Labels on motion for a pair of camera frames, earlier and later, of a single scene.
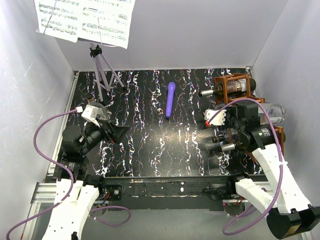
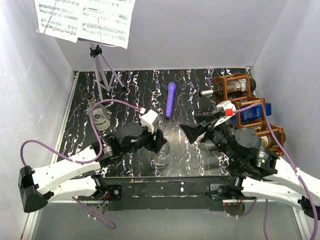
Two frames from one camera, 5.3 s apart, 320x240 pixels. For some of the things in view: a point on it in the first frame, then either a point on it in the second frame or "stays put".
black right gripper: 229,112 -> 191,131
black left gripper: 118,132 -> 154,144
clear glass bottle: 102,111 stays put
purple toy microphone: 171,86 stays put
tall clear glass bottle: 276,112 -> 161,157
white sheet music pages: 104,21 stays put
